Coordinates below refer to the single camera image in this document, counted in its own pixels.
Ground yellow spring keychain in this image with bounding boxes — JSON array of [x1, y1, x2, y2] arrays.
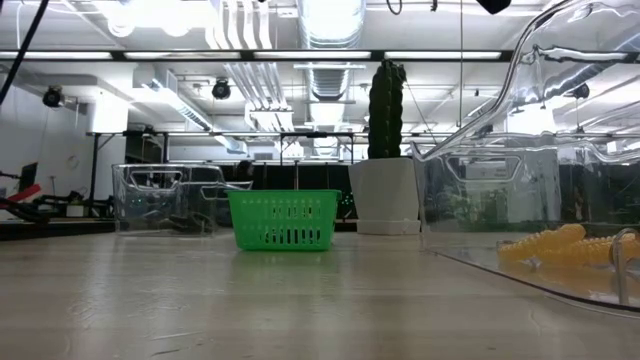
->
[[496, 223, 588, 265], [537, 227, 640, 307]]

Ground white LED light strip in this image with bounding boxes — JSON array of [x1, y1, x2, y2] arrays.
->
[[384, 50, 503, 60], [123, 51, 244, 60], [0, 51, 114, 60], [252, 50, 372, 60]]

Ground green artificial cactus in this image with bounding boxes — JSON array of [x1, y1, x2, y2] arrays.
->
[[368, 58, 408, 160]]

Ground large clear plastic bin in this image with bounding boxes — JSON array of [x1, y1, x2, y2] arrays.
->
[[409, 0, 640, 315]]

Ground white hexagonal plant pot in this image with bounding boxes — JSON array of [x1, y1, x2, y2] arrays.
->
[[348, 157, 422, 236]]

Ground green plastic slotted basket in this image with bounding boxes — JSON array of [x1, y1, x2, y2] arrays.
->
[[224, 188, 343, 253]]

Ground person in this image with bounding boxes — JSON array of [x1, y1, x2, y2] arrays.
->
[[233, 158, 256, 190]]

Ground small clear plastic bin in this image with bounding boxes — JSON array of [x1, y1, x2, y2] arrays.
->
[[112, 163, 255, 237]]

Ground black computer monitor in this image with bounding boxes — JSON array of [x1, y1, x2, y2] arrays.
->
[[18, 161, 39, 194]]

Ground red bar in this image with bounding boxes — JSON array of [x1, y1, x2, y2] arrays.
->
[[0, 183, 44, 207]]

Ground thin vertical hanging wire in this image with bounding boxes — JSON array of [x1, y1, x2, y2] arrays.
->
[[458, 0, 464, 132]]

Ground black background workbench frame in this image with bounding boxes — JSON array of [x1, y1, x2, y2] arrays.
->
[[85, 129, 416, 201]]

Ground black overhead frame beam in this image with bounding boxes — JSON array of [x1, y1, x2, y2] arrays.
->
[[0, 48, 640, 64]]

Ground white rectangular air duct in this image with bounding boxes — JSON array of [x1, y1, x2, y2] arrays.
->
[[133, 68, 247, 154]]

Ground thin black hanging cable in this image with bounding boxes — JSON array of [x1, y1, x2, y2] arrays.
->
[[0, 0, 51, 106]]

